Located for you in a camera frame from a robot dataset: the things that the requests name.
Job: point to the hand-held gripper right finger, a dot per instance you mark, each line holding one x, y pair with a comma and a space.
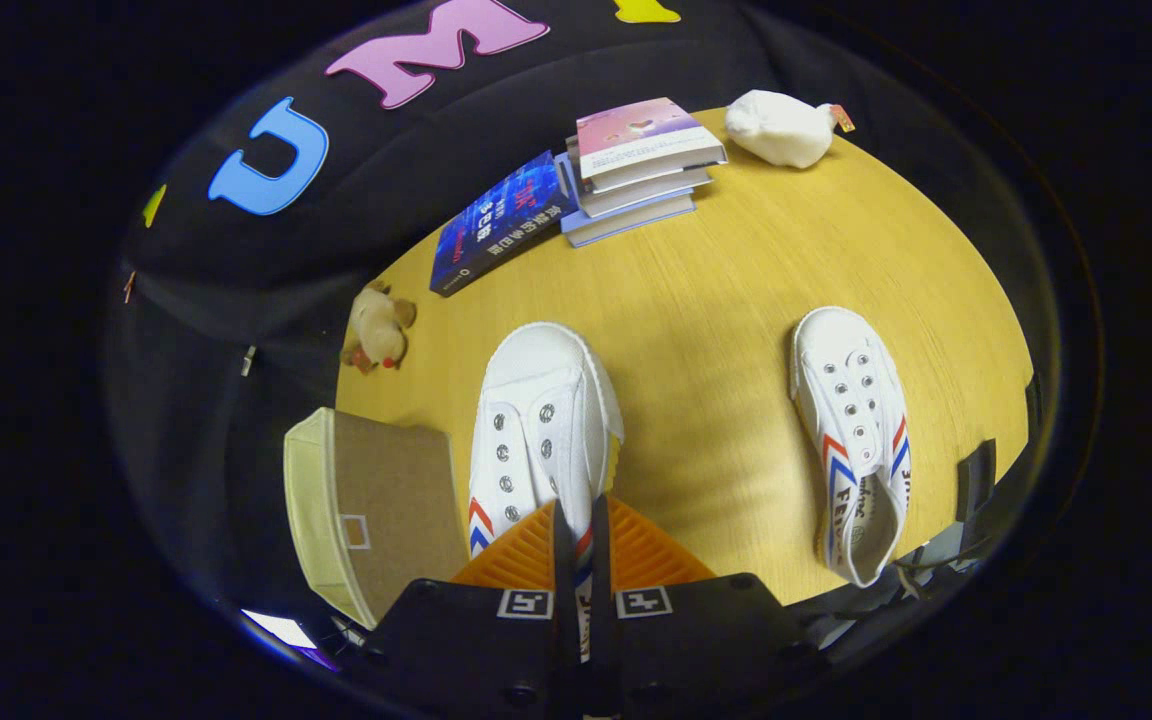
706, 640

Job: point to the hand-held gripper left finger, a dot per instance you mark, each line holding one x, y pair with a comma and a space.
476, 650

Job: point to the beige fabric storage box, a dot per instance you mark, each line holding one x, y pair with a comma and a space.
386, 500

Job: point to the white canvas shoe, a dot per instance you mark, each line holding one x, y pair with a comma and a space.
541, 400
851, 410

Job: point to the lit monitor screen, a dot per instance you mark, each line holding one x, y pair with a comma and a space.
281, 630

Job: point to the brown plush dog toy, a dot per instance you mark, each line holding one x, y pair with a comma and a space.
378, 330

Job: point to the silver clip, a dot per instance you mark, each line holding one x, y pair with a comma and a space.
248, 361

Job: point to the light blue book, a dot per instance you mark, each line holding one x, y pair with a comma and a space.
631, 222

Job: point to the dark blue book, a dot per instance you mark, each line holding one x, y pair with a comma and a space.
501, 225

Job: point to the white grey book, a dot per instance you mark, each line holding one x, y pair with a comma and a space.
641, 192

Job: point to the black backdrop cloth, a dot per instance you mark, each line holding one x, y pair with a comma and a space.
236, 260

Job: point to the pink clip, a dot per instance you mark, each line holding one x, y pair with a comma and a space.
129, 288

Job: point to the pink cover book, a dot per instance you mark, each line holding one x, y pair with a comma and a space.
641, 135

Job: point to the white plush toy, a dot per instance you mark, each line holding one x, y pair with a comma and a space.
781, 128

